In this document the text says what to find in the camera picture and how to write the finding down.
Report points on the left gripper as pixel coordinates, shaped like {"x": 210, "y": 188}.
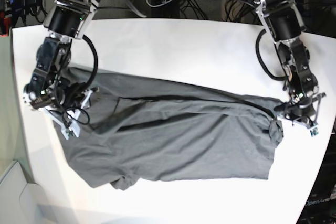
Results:
{"x": 299, "y": 108}

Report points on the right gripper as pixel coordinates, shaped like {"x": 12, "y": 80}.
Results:
{"x": 35, "y": 99}

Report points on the grey t-shirt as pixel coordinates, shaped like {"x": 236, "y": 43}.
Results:
{"x": 159, "y": 130}

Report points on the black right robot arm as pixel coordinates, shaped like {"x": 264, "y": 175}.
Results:
{"x": 66, "y": 21}

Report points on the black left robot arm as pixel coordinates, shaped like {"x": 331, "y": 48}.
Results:
{"x": 282, "y": 20}

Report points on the red clamp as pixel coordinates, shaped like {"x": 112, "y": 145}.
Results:
{"x": 6, "y": 23}

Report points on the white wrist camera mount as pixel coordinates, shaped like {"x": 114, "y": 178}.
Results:
{"x": 70, "y": 117}

